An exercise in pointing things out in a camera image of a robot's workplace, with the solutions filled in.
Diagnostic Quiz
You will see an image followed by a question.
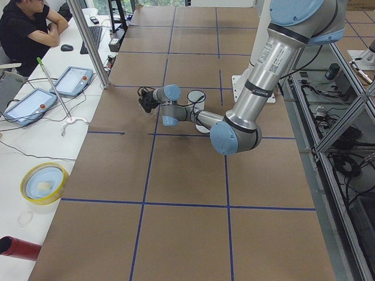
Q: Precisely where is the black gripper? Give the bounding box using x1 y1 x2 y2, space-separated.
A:
145 91 159 113

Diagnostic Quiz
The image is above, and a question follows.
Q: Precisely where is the white ceramic lid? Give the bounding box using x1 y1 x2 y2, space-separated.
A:
196 124 210 133

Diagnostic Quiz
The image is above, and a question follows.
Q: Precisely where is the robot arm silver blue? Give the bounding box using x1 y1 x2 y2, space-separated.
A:
138 1 347 155

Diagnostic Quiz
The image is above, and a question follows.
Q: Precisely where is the white enamel mug blue rim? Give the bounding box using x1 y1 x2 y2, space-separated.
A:
187 90 206 109

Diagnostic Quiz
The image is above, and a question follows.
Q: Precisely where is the blue teach pendant far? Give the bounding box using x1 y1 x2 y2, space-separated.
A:
54 66 93 98

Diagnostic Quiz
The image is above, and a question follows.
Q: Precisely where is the blue teach pendant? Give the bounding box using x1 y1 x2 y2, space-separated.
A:
54 66 93 98
4 88 57 126

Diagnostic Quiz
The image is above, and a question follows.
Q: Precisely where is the black keyboard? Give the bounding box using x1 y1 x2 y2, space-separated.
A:
80 25 103 55

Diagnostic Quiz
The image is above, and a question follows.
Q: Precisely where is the white hook clamp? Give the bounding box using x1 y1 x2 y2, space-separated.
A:
61 116 89 136

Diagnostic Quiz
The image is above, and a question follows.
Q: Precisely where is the black computer mouse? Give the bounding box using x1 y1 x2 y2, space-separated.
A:
60 44 74 52

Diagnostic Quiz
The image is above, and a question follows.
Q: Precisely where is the metal rod green tip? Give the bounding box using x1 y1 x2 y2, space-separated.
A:
36 57 72 119

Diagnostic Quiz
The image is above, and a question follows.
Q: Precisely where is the blue teach pendant near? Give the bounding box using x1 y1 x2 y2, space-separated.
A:
4 88 57 126

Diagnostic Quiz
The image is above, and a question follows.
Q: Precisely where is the yellow tape roll with bowl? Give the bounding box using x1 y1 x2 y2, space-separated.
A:
20 162 70 205

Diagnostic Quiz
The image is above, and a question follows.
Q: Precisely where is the seated person black shirt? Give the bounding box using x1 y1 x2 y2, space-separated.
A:
1 1 68 77

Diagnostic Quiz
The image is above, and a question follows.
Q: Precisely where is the red cylinder tube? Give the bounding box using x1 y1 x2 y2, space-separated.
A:
1 236 42 261

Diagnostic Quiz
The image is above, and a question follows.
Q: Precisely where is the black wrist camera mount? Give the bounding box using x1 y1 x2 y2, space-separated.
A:
137 87 153 109

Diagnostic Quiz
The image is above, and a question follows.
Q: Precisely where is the aluminium frame post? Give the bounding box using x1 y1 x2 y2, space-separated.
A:
66 0 110 89

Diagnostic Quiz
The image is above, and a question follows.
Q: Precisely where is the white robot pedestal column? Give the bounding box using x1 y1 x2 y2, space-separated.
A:
231 0 282 104

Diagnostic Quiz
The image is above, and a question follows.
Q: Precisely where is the clear tape ring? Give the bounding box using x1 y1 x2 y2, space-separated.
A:
18 211 34 227

